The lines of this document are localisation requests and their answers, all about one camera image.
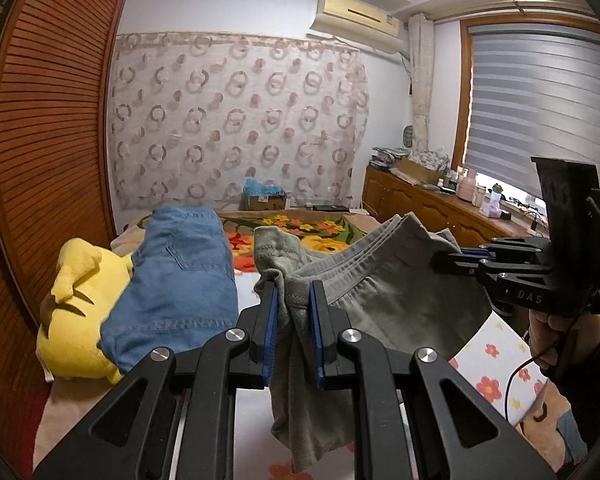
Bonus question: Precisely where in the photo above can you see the folded blue jeans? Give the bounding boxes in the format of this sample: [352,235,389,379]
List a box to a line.
[99,205,238,375]

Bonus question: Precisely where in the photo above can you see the yellow plush toy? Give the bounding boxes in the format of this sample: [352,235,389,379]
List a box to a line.
[35,237,136,386]

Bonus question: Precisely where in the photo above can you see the pile of printed cloth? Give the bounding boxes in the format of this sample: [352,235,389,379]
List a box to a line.
[371,146,411,168]

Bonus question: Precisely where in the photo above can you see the wooden cabinet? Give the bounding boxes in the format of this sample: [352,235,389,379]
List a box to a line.
[364,166,546,251]

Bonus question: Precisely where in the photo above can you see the wooden louvered wardrobe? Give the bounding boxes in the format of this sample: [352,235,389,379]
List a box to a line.
[0,0,136,411]

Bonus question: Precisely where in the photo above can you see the circle print curtain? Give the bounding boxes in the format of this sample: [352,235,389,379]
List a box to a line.
[111,32,371,211]

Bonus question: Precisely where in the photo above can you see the black cable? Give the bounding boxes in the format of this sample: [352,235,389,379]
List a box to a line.
[505,317,581,418]

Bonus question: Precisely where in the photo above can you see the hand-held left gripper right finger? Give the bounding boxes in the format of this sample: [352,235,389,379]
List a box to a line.
[310,280,556,480]

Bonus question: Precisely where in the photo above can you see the floral blanket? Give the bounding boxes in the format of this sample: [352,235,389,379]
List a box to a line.
[111,207,381,291]

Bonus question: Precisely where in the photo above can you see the person's right forearm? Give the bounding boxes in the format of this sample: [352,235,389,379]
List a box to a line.
[550,280,600,466]

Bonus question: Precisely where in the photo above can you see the pink bottle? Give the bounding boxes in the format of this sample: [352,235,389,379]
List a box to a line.
[457,169,478,201]

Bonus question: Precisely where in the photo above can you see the beige air conditioner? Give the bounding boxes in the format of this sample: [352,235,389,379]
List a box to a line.
[311,0,412,56]

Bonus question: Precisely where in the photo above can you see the person's right hand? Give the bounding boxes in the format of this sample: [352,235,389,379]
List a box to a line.
[527,307,581,381]

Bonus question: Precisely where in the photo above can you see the small potted plant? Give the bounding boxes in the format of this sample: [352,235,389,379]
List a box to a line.
[482,184,506,218]

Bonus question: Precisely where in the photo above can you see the blue plastic bag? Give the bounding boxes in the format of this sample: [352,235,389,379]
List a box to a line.
[243,177,287,198]

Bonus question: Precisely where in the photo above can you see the wooden window frame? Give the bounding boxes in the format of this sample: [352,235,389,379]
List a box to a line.
[452,14,600,211]

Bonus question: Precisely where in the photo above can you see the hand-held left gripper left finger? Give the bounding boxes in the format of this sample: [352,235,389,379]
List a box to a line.
[32,280,281,480]

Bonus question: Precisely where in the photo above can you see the grey window blind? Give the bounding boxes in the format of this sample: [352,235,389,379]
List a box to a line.
[467,24,600,201]

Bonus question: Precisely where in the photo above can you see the grey-green pants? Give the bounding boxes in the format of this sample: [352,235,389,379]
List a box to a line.
[252,212,493,473]

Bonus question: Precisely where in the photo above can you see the open cardboard box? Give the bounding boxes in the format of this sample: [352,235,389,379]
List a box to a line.
[392,157,446,186]

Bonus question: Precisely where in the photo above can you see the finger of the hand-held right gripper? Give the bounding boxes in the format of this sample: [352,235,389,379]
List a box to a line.
[430,250,551,286]
[460,236,553,261]

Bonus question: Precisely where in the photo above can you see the narrow patterned curtain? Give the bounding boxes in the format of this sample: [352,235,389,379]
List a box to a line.
[407,12,436,153]

